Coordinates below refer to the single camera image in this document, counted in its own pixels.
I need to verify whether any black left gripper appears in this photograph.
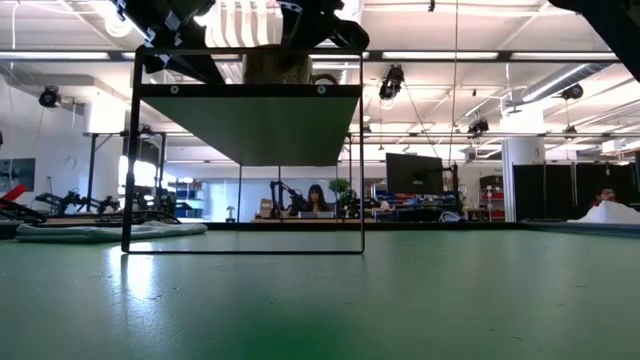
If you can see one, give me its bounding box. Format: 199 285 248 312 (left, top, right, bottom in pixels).
113 0 227 84

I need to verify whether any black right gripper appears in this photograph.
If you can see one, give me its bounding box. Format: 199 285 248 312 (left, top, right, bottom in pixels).
278 0 372 51

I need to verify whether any green potted plant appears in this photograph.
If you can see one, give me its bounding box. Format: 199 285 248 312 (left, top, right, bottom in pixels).
328 178 352 202

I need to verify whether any person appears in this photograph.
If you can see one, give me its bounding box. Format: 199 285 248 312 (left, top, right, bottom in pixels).
305 183 332 214
592 185 619 207

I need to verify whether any black monitor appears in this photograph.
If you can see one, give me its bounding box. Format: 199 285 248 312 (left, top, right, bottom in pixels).
385 152 446 197

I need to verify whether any light green folded cloth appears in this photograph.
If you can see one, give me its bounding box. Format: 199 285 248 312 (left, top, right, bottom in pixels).
14 220 209 245

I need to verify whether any red object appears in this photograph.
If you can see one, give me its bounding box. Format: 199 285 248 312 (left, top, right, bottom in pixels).
0 183 30 204

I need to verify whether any white column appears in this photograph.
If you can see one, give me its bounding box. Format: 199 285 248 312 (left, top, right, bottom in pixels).
501 107 547 223

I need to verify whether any green table mat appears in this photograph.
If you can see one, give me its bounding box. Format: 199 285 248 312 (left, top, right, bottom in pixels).
0 227 640 360

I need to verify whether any black partition curtain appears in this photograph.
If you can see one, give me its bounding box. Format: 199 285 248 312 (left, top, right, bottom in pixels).
513 162 640 222

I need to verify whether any white crumpled cloth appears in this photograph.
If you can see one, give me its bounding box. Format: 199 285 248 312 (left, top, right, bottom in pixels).
567 199 640 225

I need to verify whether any black metal table frame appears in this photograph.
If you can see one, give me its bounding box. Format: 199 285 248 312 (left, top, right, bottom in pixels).
0 214 640 234

